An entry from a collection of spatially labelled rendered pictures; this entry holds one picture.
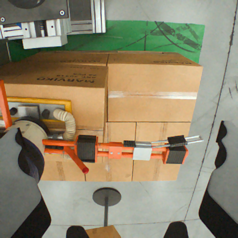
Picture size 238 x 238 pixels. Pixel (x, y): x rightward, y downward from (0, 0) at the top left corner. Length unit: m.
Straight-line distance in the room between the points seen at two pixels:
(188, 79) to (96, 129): 0.69
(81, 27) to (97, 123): 0.82
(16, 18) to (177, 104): 1.01
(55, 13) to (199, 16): 1.37
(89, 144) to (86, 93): 0.21
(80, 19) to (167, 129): 1.01
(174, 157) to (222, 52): 1.36
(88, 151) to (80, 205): 2.23
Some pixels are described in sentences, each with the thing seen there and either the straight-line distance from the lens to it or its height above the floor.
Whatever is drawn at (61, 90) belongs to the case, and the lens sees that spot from 0.76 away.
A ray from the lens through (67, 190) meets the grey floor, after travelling 2.66.
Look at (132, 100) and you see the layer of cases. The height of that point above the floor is 0.54.
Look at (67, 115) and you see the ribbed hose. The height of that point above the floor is 1.02.
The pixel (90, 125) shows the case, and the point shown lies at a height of 0.94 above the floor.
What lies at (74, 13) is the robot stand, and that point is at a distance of 1.45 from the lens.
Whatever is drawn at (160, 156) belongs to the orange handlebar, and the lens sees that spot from 0.75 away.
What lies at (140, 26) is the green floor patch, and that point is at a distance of 1.64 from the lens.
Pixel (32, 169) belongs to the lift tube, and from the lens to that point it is 0.62.
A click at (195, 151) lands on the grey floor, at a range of 2.32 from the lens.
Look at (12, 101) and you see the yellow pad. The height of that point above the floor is 0.97.
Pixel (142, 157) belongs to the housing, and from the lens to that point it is 0.73.
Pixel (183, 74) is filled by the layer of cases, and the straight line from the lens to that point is 1.20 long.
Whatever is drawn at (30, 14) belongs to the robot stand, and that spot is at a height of 1.04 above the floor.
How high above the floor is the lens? 1.63
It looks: 61 degrees down
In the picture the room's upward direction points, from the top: 177 degrees clockwise
